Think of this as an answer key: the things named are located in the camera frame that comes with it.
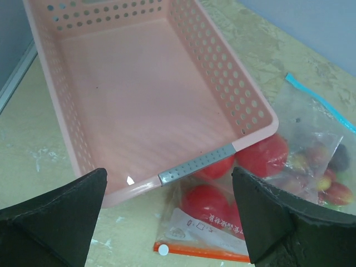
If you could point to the blue zip bag small fruits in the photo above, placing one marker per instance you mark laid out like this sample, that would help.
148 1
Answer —
320 166

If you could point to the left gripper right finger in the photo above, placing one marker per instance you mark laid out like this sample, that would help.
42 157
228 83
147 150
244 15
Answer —
281 229

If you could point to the orange zip bag with apples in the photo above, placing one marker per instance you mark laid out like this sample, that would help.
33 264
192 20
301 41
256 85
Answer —
202 218

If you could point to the pink perforated plastic basket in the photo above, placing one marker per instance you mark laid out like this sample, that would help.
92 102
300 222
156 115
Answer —
151 91

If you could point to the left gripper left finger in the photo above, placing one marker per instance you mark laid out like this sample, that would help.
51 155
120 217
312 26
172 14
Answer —
55 228

